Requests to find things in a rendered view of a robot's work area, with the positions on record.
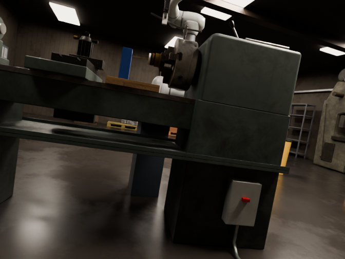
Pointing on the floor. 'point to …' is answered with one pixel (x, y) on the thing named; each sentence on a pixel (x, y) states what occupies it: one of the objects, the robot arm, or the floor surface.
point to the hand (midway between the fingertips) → (165, 19)
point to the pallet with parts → (123, 124)
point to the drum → (286, 152)
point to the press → (332, 130)
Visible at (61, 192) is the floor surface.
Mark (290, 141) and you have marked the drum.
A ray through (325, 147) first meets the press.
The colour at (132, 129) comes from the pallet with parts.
